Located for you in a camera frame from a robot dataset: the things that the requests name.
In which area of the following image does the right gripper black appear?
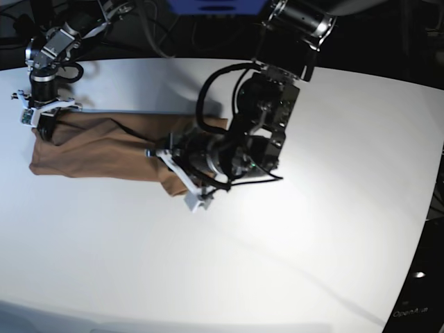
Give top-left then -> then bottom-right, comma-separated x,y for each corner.
30,78 -> 58,142

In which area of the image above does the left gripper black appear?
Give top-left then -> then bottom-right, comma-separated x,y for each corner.
171,133 -> 243,180

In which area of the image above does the tan brown T-shirt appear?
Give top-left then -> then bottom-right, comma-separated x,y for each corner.
28,110 -> 230,198

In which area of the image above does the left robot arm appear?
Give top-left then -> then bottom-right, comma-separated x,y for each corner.
169,1 -> 337,189

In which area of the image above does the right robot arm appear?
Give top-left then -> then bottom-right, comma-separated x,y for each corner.
13,1 -> 168,142

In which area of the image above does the blue box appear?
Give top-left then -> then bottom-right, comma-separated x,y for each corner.
168,0 -> 268,15

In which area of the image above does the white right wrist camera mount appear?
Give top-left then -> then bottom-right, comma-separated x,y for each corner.
11,89 -> 83,128

